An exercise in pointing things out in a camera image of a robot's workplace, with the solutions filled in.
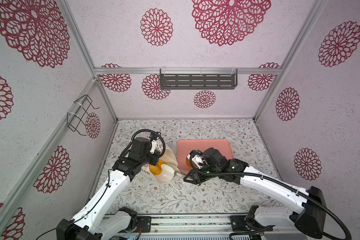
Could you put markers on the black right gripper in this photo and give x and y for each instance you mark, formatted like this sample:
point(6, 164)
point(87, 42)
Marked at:
point(195, 177)

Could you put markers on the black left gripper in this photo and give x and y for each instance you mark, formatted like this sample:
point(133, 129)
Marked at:
point(155, 158)

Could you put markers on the yellow bread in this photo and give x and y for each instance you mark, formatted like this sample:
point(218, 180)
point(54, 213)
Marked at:
point(156, 170)

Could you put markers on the round brown bread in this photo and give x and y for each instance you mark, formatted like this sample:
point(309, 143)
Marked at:
point(190, 163)

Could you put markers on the white floral paper bag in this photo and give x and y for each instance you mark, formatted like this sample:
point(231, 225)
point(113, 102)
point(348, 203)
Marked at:
point(170, 159)

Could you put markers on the steel tongs with white tips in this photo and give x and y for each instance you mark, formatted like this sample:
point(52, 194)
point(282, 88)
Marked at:
point(172, 171)

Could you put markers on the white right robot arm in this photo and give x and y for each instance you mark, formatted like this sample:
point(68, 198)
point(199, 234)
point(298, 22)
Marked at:
point(296, 211)

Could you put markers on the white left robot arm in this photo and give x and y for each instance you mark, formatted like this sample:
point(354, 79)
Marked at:
point(88, 223)

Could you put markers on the pink plastic tray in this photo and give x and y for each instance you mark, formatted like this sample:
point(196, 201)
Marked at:
point(184, 147)

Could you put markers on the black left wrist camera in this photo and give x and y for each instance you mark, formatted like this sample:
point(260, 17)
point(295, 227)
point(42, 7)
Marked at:
point(141, 146)

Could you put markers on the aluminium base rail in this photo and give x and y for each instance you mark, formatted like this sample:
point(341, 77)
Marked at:
point(186, 227)

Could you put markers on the black wire wall rack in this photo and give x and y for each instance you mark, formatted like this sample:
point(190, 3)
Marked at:
point(84, 121)

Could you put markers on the dark grey wall shelf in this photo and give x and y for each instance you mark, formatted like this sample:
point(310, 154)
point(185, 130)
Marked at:
point(186, 81)

